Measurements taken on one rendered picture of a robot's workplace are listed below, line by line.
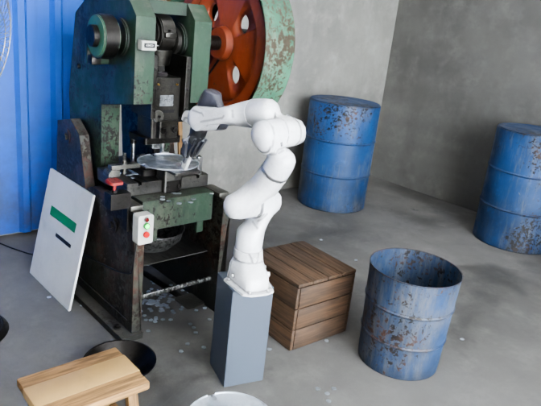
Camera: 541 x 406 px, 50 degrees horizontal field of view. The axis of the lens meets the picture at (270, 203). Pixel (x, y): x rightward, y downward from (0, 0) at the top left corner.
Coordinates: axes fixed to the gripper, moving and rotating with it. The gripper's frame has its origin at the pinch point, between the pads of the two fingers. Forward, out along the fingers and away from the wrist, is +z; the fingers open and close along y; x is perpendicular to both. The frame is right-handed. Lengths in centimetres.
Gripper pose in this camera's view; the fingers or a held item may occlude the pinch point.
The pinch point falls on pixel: (186, 162)
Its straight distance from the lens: 263.4
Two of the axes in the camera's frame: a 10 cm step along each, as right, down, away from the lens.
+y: 7.2, -1.4, 6.8
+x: -5.8, -6.6, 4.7
